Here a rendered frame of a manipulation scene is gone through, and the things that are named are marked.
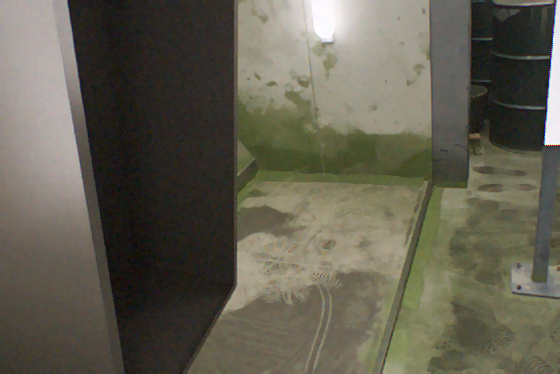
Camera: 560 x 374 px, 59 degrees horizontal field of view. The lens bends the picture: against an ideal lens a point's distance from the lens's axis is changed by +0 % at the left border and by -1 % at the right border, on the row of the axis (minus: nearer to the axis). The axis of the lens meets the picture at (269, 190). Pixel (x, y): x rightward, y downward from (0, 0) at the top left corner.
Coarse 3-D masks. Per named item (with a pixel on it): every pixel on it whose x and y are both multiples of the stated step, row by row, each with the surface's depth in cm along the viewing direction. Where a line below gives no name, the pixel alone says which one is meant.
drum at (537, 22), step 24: (504, 24) 280; (528, 24) 268; (504, 48) 285; (528, 48) 273; (504, 72) 290; (528, 72) 278; (504, 96) 296; (528, 96) 284; (504, 120) 301; (528, 120) 290; (504, 144) 307; (528, 144) 296
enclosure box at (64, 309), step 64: (0, 0) 58; (64, 0) 58; (128, 0) 118; (192, 0) 113; (0, 64) 62; (64, 64) 60; (128, 64) 126; (192, 64) 120; (0, 128) 67; (64, 128) 64; (128, 128) 135; (192, 128) 129; (0, 192) 73; (64, 192) 69; (128, 192) 145; (192, 192) 138; (0, 256) 80; (64, 256) 76; (128, 256) 153; (192, 256) 150; (0, 320) 89; (64, 320) 83; (128, 320) 135; (192, 320) 136
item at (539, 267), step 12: (552, 156) 171; (552, 168) 173; (540, 180) 179; (552, 180) 175; (540, 192) 179; (552, 192) 176; (540, 204) 180; (552, 204) 178; (540, 216) 182; (552, 216) 180; (540, 228) 184; (540, 240) 186; (540, 252) 188; (540, 264) 191; (540, 276) 193
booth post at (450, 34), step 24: (432, 0) 237; (456, 0) 233; (432, 24) 242; (456, 24) 238; (432, 48) 247; (456, 48) 242; (432, 72) 252; (456, 72) 248; (432, 96) 258; (456, 96) 253; (456, 120) 259; (456, 144) 264; (456, 168) 271
